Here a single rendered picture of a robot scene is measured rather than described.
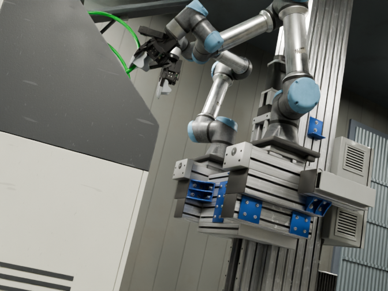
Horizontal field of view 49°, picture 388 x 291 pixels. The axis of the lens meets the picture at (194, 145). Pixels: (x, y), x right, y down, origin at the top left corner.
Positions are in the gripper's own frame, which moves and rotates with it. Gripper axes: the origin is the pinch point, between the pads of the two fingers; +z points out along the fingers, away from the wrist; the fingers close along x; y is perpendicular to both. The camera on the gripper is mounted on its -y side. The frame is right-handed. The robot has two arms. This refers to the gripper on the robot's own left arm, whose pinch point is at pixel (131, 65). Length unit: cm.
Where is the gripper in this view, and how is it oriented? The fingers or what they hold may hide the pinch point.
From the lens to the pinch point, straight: 170.3
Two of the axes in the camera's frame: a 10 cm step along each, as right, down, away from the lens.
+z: -7.5, 6.4, 2.0
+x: 3.3, 1.0, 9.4
